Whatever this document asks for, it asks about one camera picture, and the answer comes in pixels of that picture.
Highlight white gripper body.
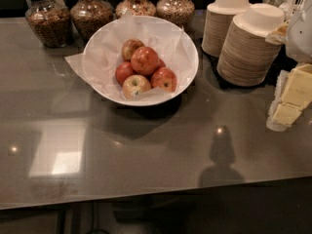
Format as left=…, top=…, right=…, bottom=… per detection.
left=286, top=0, right=312, bottom=63

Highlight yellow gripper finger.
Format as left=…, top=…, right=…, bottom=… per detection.
left=265, top=20, right=289, bottom=45
left=266, top=63, right=312, bottom=132

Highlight hidden middle red apple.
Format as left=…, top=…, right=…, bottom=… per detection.
left=158, top=58, right=166, bottom=68

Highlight back red-yellow apple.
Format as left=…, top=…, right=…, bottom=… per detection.
left=121, top=38, right=144, bottom=61

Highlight front yellow-green apple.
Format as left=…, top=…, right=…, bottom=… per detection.
left=123, top=75, right=152, bottom=99

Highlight white bowl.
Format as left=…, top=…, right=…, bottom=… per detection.
left=82, top=15, right=200, bottom=107

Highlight black mat under bowls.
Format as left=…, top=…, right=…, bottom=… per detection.
left=194, top=37, right=297, bottom=90

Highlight back stack paper bowls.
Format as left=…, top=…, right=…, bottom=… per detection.
left=202, top=0, right=251, bottom=58

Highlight cereal jar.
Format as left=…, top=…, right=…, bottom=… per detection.
left=115, top=0, right=156, bottom=18
left=25, top=0, right=73, bottom=48
left=156, top=0, right=195, bottom=30
left=70, top=0, right=114, bottom=42

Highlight white paper liner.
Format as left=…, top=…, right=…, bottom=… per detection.
left=63, top=11, right=195, bottom=103

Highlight far left cereal jar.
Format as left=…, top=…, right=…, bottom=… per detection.
left=25, top=0, right=73, bottom=48

